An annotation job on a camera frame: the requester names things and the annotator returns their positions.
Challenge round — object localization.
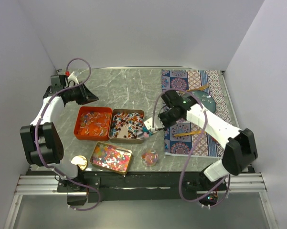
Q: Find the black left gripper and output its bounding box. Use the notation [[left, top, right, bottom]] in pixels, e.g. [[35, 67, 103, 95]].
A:
[[65, 82, 99, 105]]

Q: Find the orange tin of lollipops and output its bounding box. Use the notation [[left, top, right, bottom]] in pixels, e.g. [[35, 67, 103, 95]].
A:
[[74, 106, 112, 141]]

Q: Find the silver metal scoop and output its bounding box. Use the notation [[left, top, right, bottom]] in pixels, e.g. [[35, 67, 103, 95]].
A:
[[137, 126, 152, 140]]

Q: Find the beige tin of small lollipops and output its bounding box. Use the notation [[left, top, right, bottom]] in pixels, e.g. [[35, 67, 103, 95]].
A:
[[108, 109, 144, 144]]

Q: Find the clear plastic jar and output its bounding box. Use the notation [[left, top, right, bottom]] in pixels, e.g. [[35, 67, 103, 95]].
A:
[[141, 148, 158, 167]]

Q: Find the gold tin of star candies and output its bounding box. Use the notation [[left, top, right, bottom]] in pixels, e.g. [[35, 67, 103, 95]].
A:
[[90, 142, 132, 175]]

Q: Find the gold jar lid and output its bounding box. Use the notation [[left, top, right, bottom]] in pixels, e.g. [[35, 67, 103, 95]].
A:
[[71, 155, 88, 171]]

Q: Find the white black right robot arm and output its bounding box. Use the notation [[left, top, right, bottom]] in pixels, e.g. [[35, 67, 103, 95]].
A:
[[156, 89, 258, 190]]

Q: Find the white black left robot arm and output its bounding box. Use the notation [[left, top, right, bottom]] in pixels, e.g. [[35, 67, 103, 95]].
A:
[[20, 72, 99, 192]]

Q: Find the teal ceramic plate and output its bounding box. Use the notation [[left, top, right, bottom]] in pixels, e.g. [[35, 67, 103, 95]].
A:
[[191, 90, 216, 114]]

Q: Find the patterned blue placemat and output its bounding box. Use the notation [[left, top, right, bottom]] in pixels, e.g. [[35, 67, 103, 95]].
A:
[[161, 70, 233, 157]]

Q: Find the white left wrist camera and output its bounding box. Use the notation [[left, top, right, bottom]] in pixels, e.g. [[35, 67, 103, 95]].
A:
[[67, 72, 79, 86]]

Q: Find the black aluminium mounting rail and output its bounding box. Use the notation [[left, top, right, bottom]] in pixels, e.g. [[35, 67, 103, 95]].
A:
[[15, 171, 266, 206]]

